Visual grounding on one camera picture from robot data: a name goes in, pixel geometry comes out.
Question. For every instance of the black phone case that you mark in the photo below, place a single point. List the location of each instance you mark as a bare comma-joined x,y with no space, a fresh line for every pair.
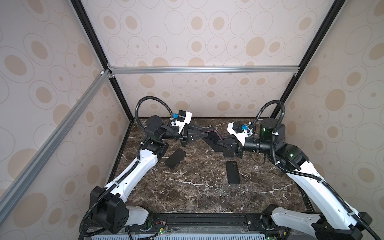
233,173

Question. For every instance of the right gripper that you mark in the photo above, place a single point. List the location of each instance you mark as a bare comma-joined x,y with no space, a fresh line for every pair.
231,142

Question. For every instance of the left aluminium rail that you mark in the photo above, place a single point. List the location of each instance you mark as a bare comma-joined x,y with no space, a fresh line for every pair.
24,180

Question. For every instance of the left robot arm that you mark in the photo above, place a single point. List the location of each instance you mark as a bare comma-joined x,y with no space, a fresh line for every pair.
108,210

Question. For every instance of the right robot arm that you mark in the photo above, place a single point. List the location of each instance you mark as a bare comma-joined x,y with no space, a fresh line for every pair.
336,219

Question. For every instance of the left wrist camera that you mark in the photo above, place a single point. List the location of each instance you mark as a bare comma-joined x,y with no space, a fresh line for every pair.
180,120

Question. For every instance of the horizontal aluminium rail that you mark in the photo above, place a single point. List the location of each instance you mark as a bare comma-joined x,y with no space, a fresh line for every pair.
200,70

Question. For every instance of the left black corner post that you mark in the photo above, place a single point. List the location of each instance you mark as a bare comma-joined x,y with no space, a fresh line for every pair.
96,44

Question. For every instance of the black corner post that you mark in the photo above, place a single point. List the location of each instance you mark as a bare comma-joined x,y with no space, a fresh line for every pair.
320,35
96,44

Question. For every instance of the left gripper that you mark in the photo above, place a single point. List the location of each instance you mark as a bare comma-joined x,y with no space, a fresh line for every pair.
186,133

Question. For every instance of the right black corner post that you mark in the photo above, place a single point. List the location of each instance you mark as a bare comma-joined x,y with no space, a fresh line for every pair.
320,35

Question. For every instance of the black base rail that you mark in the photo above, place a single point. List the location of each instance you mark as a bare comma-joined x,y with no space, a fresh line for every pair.
207,223

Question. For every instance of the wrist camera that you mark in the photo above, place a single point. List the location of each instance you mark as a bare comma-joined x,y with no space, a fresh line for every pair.
240,131
180,120

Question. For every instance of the black phone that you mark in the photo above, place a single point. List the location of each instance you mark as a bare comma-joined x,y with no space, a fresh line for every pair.
212,138
175,158

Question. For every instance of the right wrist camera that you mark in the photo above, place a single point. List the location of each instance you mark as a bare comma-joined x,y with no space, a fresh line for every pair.
240,131

